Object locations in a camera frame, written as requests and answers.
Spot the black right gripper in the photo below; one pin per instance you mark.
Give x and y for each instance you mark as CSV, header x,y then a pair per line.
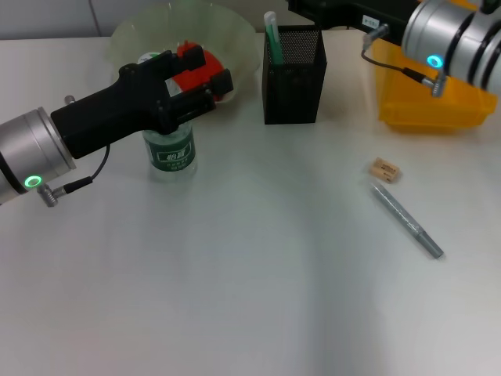
x,y
352,13

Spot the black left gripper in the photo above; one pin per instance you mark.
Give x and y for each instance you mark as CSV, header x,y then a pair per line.
x,y
117,113

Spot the orange fruit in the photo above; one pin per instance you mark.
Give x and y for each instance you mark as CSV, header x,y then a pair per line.
x,y
213,62

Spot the green pen with white cap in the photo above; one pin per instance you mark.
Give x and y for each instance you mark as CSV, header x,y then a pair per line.
x,y
274,39

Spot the clear green-label water bottle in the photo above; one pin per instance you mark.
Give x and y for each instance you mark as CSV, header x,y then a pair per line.
x,y
172,154

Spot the beige eraser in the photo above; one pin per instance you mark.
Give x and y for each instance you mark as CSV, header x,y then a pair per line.
x,y
384,170

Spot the grey marker pen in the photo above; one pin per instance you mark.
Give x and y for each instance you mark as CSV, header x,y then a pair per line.
x,y
407,221

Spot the pale green glass fruit bowl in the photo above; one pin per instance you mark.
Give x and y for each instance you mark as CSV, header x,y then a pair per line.
x,y
235,35

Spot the black mesh pen holder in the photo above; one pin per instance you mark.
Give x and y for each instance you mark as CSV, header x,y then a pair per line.
x,y
291,94

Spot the yellow plastic bin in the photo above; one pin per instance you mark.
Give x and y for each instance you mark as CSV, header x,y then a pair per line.
x,y
430,111

